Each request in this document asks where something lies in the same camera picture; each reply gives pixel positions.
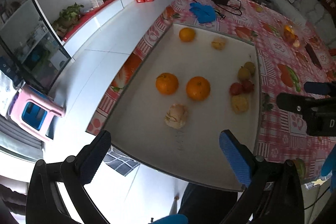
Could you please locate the red cherry tomato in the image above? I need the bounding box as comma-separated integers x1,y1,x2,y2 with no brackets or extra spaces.
241,80,255,94
230,83,243,96

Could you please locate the clear glass fruit bowl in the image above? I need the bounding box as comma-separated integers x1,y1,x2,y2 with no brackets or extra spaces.
282,24,301,48

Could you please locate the grey sofa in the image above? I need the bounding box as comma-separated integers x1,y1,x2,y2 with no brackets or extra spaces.
270,0,335,49

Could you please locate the potted green plant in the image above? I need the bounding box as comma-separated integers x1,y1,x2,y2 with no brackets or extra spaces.
51,2,84,38

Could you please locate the brown round longan fruit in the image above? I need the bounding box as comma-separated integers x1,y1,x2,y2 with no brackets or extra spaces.
238,67,251,81

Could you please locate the orange tangerine with stem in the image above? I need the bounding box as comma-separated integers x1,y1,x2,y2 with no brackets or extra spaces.
155,73,179,95

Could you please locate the large orange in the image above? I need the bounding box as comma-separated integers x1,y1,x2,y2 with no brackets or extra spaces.
186,76,211,101

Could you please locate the pink plastic stool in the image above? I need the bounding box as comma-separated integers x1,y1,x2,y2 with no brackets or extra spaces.
9,84,66,142

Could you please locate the red smartphone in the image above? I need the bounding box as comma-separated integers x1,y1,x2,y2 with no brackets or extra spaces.
305,43,322,70

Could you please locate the blue gloved left hand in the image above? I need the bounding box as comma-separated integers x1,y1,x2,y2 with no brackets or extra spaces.
151,214,189,224

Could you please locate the beige husk fruit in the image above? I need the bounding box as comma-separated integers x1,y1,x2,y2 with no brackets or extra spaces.
231,94,249,114
211,37,227,51
164,104,189,129

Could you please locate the small tangerine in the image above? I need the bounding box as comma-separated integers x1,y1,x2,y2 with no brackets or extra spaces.
179,27,196,42

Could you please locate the blue glove on table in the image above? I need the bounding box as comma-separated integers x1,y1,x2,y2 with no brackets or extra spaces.
189,2,217,24

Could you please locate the white tray box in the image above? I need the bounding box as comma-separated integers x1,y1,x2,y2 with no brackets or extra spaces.
104,24,260,191

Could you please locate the red patterned tablecloth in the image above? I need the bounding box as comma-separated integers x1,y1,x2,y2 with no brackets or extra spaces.
87,0,335,180

